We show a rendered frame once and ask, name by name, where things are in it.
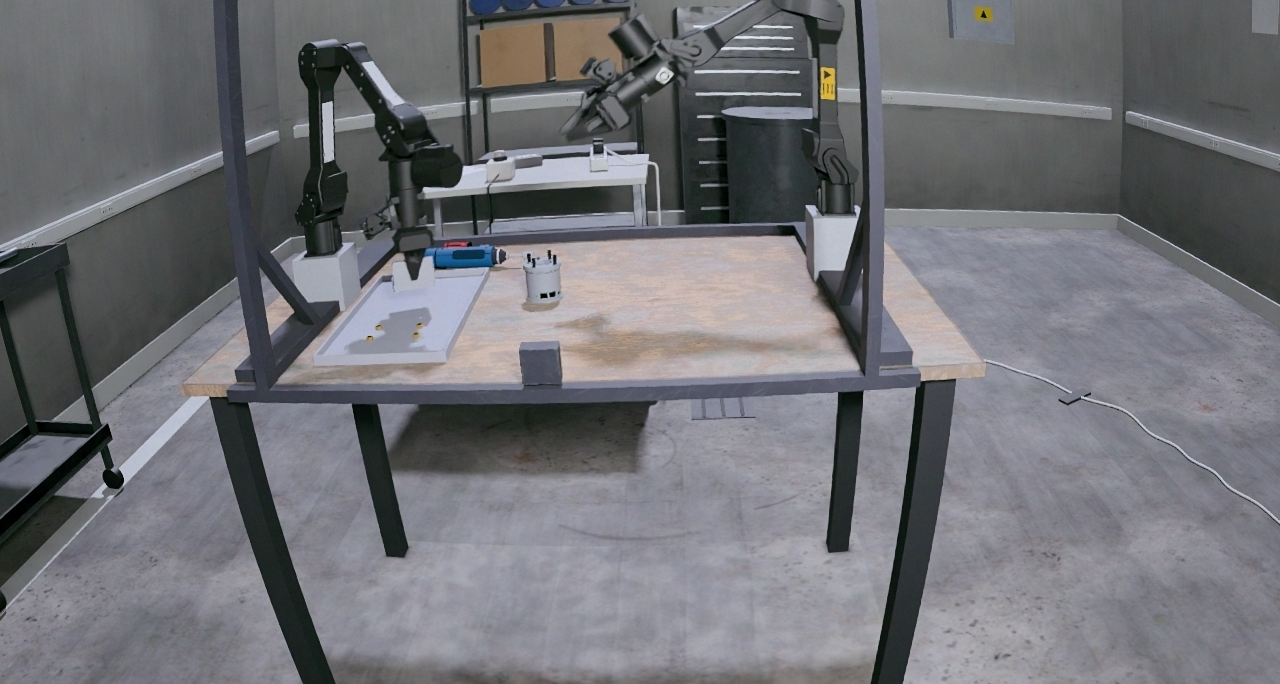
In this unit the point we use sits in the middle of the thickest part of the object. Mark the blue cylinder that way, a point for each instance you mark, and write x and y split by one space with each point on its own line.
469 257

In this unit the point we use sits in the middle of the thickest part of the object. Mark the grey l-shaped bracket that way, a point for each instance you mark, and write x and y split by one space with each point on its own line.
401 280

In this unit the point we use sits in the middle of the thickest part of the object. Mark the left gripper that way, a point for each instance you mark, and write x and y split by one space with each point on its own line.
409 211

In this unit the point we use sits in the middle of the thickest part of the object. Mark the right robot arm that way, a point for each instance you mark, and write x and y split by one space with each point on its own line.
824 149

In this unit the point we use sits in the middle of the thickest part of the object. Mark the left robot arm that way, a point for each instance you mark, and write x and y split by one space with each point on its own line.
397 123

